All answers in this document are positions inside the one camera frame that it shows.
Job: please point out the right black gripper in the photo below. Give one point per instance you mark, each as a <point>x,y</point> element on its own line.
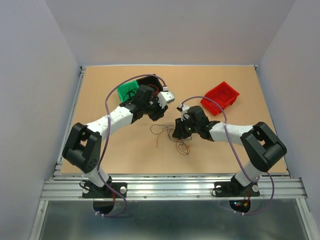
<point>178,132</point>

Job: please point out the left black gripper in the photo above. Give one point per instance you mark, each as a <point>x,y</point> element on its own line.
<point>159,113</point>

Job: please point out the red plastic bin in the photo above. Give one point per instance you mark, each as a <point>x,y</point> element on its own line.
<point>223,94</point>

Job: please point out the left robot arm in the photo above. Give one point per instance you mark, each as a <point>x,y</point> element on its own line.
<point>83,146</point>

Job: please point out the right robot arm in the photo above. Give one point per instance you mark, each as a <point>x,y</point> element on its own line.
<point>262,146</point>

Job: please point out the green plastic bin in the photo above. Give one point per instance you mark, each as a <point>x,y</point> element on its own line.
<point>127,90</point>

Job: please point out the black plastic bin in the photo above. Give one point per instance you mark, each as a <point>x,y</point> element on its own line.
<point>152,82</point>

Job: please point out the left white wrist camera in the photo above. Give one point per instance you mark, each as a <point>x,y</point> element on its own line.
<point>164,98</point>

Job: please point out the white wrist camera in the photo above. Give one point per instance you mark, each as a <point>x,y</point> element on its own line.
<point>164,98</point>
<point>183,109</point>

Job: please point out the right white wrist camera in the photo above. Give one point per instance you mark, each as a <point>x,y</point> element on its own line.
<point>183,109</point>

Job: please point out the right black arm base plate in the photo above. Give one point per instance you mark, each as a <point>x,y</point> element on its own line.
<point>229,189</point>

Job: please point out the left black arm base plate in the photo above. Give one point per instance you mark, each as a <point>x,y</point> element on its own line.
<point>91,191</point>

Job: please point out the aluminium rail frame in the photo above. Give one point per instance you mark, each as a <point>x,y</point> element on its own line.
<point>173,207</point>

